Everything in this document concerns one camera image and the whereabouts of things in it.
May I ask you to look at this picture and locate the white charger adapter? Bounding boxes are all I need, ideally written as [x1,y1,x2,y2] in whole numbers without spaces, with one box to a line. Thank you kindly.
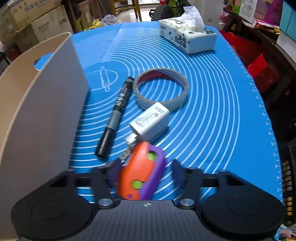
[125,102,170,146]

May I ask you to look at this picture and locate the black marker pen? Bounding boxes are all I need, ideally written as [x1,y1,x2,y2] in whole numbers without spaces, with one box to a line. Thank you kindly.
[94,76,134,159]

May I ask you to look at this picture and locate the orange purple toy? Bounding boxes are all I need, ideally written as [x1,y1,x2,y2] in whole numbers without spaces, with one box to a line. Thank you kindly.
[117,142,166,200]

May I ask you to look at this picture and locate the green black bicycle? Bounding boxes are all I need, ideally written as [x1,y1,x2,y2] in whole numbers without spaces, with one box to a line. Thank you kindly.
[149,0,191,21]

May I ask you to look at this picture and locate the beige plastic storage bin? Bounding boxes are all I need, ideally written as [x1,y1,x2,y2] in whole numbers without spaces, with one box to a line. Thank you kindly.
[1,32,88,240]

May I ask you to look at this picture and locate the wooden chair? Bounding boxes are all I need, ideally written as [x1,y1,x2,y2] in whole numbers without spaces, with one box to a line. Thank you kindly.
[109,0,142,21]

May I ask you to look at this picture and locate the red bags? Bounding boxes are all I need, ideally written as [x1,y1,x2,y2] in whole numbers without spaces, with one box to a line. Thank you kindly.
[220,31,279,92]

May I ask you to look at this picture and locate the yellow jugs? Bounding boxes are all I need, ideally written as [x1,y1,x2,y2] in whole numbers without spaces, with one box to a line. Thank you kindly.
[83,19,104,31]

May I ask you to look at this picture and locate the stacked cardboard boxes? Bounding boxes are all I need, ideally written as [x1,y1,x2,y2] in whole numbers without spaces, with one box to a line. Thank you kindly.
[1,1,73,52]

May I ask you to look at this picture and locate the clear tape roll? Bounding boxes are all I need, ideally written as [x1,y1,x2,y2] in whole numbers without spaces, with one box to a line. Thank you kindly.
[132,68,189,111]

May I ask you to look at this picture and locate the tissue pack with white tissue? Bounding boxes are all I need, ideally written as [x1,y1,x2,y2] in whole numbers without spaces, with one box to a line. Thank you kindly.
[159,6,217,54]

